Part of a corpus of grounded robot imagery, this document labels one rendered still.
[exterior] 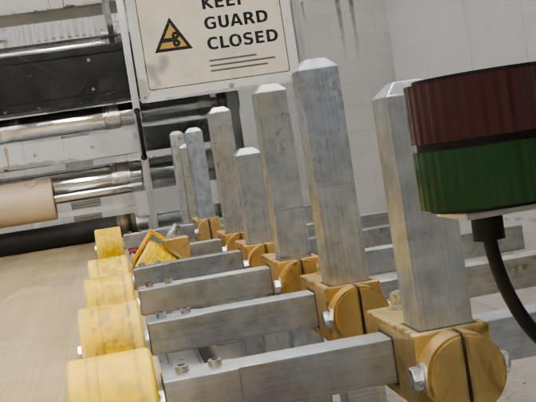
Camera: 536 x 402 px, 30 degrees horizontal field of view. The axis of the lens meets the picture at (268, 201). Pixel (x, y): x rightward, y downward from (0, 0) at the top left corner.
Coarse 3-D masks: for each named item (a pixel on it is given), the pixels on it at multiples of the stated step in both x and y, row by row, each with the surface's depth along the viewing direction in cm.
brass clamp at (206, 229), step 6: (216, 216) 211; (192, 222) 219; (198, 222) 209; (204, 222) 207; (210, 222) 208; (216, 222) 208; (198, 228) 208; (204, 228) 207; (210, 228) 209; (216, 228) 208; (222, 228) 208; (198, 234) 208; (204, 234) 207; (210, 234) 208; (198, 240) 212
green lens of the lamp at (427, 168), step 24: (504, 144) 35; (528, 144) 35; (432, 168) 36; (456, 168) 36; (480, 168) 35; (504, 168) 35; (528, 168) 35; (432, 192) 37; (456, 192) 36; (480, 192) 35; (504, 192) 35; (528, 192) 35
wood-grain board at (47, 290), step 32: (32, 256) 275; (64, 256) 257; (96, 256) 242; (128, 256) 228; (0, 288) 200; (32, 288) 191; (64, 288) 182; (0, 320) 152; (32, 320) 146; (64, 320) 141; (0, 352) 122; (32, 352) 118; (64, 352) 115; (0, 384) 102; (32, 384) 99; (64, 384) 97; (160, 384) 90
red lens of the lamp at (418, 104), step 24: (504, 72) 35; (528, 72) 35; (408, 96) 37; (432, 96) 36; (456, 96) 35; (480, 96) 35; (504, 96) 35; (528, 96) 35; (408, 120) 38; (432, 120) 36; (456, 120) 35; (480, 120) 35; (504, 120) 35; (528, 120) 35
